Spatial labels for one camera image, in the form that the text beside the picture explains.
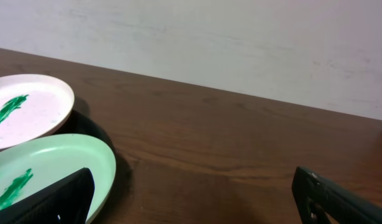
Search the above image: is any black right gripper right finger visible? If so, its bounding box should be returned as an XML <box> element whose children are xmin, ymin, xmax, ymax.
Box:
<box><xmin>292</xmin><ymin>167</ymin><xmax>382</xmax><ymax>224</ymax></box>

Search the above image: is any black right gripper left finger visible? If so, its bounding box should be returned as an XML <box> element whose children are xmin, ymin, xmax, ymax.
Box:
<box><xmin>0</xmin><ymin>167</ymin><xmax>95</xmax><ymax>224</ymax></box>

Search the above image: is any mint green plate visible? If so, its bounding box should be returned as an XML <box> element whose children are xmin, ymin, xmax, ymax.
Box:
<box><xmin>0</xmin><ymin>134</ymin><xmax>116</xmax><ymax>223</ymax></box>

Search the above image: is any white plate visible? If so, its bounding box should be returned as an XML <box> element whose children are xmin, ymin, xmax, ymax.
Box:
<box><xmin>0</xmin><ymin>74</ymin><xmax>75</xmax><ymax>152</ymax></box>

